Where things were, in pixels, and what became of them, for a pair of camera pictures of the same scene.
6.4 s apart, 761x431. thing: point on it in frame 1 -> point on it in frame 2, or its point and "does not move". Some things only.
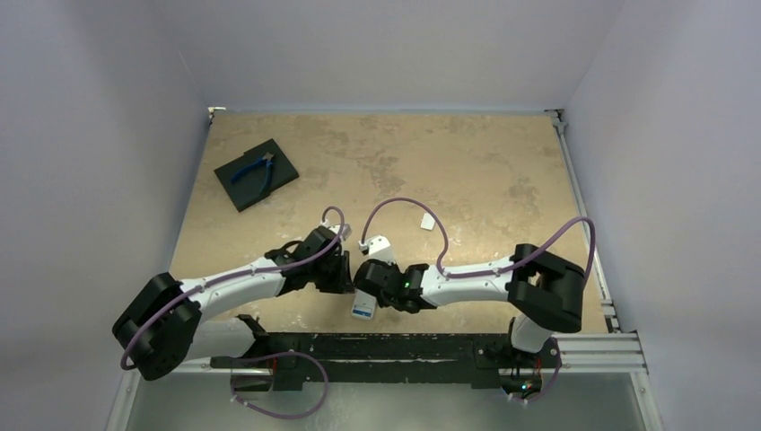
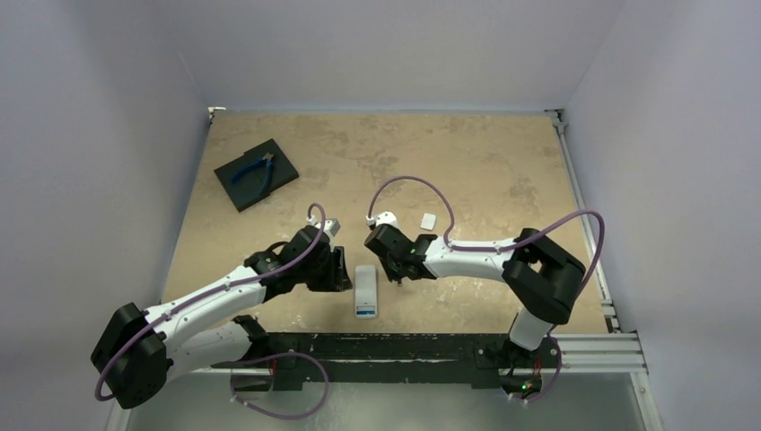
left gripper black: [342, 282] does not move
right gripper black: [365, 277] -> [387, 256]
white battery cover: [427, 222] does not move
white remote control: [363, 305] does not move
